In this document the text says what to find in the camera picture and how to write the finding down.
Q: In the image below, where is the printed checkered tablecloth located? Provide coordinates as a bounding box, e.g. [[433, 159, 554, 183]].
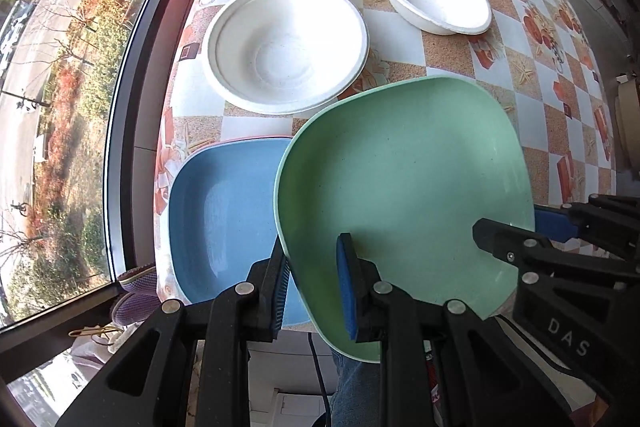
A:
[[154, 0, 617, 308]]

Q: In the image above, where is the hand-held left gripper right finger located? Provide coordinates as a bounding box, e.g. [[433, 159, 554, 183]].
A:
[[336, 233, 588, 427]]

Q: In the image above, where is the pale pink cloth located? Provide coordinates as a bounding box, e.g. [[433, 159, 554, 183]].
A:
[[72, 332, 133, 365]]

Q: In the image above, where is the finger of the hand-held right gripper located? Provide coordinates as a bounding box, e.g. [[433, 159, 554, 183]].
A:
[[534, 193, 640, 260], [472, 217, 640, 293]]

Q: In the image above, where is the gold clothes hanger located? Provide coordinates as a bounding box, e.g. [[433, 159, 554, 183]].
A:
[[68, 326, 123, 346]]

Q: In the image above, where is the green square plate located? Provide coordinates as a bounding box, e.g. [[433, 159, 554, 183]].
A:
[[273, 76, 537, 363]]

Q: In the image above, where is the black cable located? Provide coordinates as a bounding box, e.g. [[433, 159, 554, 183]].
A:
[[307, 334, 333, 413]]

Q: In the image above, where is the black window frame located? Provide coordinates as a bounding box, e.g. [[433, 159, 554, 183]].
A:
[[0, 0, 198, 388]]

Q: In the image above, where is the person's leg in jeans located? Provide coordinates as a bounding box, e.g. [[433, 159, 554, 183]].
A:
[[327, 347, 383, 427]]

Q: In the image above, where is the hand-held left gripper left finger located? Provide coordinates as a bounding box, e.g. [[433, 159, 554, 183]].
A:
[[55, 237, 301, 427]]

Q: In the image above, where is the blue square plate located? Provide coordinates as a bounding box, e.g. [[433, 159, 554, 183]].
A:
[[168, 138, 311, 328]]

